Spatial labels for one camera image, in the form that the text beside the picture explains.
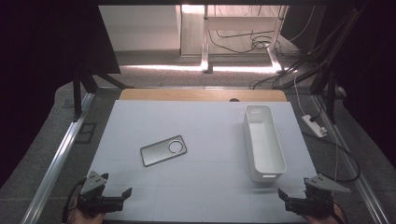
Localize person's right hand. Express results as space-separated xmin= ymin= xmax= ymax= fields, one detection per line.
xmin=300 ymin=206 xmax=344 ymax=224

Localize person's left hand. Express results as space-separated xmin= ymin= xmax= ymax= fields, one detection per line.
xmin=68 ymin=203 xmax=106 ymax=224

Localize white metal desk frame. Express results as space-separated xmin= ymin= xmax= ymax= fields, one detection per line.
xmin=200 ymin=4 xmax=290 ymax=75

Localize thin white cable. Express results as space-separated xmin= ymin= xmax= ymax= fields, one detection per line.
xmin=292 ymin=74 xmax=307 ymax=117

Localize black metal stand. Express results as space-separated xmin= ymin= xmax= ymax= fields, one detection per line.
xmin=311 ymin=6 xmax=368 ymax=125
xmin=71 ymin=62 xmax=134 ymax=122

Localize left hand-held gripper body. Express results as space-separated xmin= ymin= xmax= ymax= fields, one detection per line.
xmin=77 ymin=171 xmax=124 ymax=217

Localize wooden table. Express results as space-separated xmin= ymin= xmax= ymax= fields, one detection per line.
xmin=119 ymin=88 xmax=288 ymax=103

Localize white panel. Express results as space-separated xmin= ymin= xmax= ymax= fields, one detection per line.
xmin=98 ymin=5 xmax=182 ymax=52

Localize white plastic bin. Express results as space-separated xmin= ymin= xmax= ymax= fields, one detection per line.
xmin=243 ymin=105 xmax=288 ymax=184

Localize bundle of black cables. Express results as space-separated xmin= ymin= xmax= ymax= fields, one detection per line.
xmin=248 ymin=50 xmax=316 ymax=91

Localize metal floor rail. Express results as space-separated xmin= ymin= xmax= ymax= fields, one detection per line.
xmin=312 ymin=92 xmax=390 ymax=224
xmin=20 ymin=92 xmax=96 ymax=224

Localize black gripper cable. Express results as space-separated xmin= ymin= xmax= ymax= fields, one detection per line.
xmin=331 ymin=199 xmax=350 ymax=224
xmin=61 ymin=177 xmax=86 ymax=224

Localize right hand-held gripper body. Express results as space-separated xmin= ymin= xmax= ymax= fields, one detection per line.
xmin=284 ymin=173 xmax=351 ymax=218

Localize white power strip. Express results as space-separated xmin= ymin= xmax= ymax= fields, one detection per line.
xmin=301 ymin=114 xmax=328 ymax=138

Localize black curtain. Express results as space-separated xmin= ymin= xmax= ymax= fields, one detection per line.
xmin=0 ymin=0 xmax=122 ymax=189
xmin=323 ymin=0 xmax=396 ymax=171

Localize black floor cable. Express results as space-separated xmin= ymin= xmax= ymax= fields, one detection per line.
xmin=302 ymin=130 xmax=361 ymax=183

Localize dark floor hatch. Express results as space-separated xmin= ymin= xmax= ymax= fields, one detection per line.
xmin=74 ymin=122 xmax=97 ymax=145

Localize black cables under desk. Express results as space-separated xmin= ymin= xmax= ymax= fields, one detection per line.
xmin=207 ymin=29 xmax=281 ymax=54

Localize grey phone case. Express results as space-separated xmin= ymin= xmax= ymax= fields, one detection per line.
xmin=139 ymin=134 xmax=188 ymax=168

